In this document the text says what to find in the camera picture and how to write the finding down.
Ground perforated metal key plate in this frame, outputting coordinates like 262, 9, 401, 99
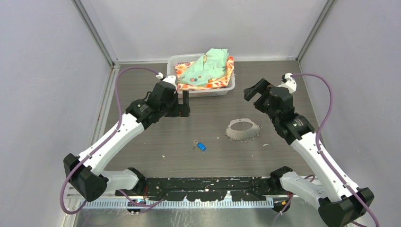
225, 118, 261, 140

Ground white perforated plastic basket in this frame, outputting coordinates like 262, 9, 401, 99
166, 53, 235, 98

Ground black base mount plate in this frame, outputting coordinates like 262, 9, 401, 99
115, 167, 301, 203

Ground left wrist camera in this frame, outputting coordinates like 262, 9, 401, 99
156, 72, 177, 90

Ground blue plastic key tag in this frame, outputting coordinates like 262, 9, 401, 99
197, 142, 206, 151

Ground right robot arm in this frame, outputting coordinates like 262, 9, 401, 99
244, 85, 374, 227

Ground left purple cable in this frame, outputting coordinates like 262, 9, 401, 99
59, 66, 161, 215

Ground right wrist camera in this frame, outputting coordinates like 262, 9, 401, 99
278, 73, 297, 94

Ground orange patterned cloth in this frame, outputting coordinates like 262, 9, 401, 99
175, 55, 235, 91

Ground green patterned cloth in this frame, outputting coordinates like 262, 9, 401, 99
178, 48, 229, 87

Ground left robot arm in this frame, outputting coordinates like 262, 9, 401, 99
63, 76, 190, 202

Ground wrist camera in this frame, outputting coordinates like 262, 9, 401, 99
156, 72, 177, 90
278, 73, 297, 94

